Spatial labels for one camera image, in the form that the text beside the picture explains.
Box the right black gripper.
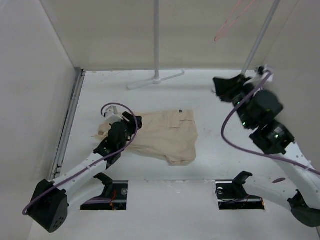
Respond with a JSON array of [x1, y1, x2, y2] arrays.
[[212, 74, 255, 129]]

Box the beige trousers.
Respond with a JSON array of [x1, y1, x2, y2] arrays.
[[91, 108, 200, 167]]

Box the pink wire hanger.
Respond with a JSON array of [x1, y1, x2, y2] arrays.
[[214, 0, 256, 42]]

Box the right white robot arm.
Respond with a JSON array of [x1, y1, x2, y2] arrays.
[[212, 71, 320, 228]]

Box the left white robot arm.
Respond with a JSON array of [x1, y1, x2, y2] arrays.
[[22, 111, 143, 233]]

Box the left white rack stand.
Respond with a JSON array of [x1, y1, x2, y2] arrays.
[[127, 0, 186, 91]]

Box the white rack stand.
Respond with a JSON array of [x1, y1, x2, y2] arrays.
[[127, 0, 186, 91], [211, 0, 281, 95]]

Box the right white rack stand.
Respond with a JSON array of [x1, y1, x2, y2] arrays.
[[211, 0, 281, 95]]

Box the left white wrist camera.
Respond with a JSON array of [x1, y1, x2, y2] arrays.
[[102, 105, 122, 124]]

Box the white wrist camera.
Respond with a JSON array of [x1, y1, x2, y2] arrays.
[[245, 64, 274, 85], [102, 105, 122, 124]]

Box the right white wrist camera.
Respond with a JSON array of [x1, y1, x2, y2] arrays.
[[245, 64, 274, 85]]

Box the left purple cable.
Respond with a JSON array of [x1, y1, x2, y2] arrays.
[[22, 102, 140, 216]]

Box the purple cable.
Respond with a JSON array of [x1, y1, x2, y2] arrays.
[[221, 69, 320, 185], [22, 102, 140, 216]]

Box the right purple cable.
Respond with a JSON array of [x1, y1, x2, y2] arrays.
[[221, 69, 320, 185]]

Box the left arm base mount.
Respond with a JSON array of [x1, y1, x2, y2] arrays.
[[80, 173, 129, 211]]

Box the metal side rail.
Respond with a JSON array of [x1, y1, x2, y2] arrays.
[[48, 67, 86, 180]]

